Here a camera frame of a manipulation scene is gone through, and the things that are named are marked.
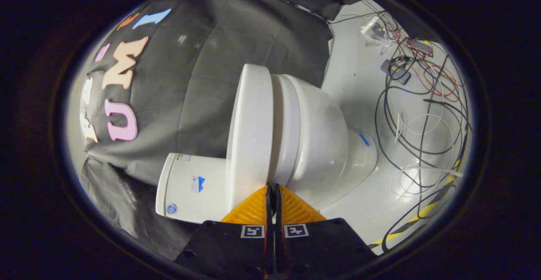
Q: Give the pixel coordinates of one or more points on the yellow black striped floor tape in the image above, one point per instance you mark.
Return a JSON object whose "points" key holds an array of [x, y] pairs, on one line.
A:
{"points": [[422, 212]]}

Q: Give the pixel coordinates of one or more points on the small dark electronic box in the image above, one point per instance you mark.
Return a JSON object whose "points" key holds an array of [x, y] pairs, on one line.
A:
{"points": [[419, 47], [397, 72]]}

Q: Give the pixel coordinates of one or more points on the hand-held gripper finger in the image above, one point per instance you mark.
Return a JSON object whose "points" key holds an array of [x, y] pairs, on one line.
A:
{"points": [[269, 206], [279, 206]]}

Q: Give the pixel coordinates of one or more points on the white toilet lid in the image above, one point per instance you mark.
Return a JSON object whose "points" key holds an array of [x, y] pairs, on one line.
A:
{"points": [[251, 123]]}

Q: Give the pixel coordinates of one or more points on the clear plastic bag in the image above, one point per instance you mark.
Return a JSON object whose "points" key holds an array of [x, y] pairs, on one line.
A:
{"points": [[374, 31]]}

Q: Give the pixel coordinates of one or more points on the black backdrop cloth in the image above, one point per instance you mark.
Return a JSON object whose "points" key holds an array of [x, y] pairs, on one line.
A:
{"points": [[203, 60]]}

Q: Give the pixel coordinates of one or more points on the white toilet seat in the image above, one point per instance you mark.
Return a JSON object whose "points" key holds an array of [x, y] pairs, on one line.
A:
{"points": [[285, 136]]}

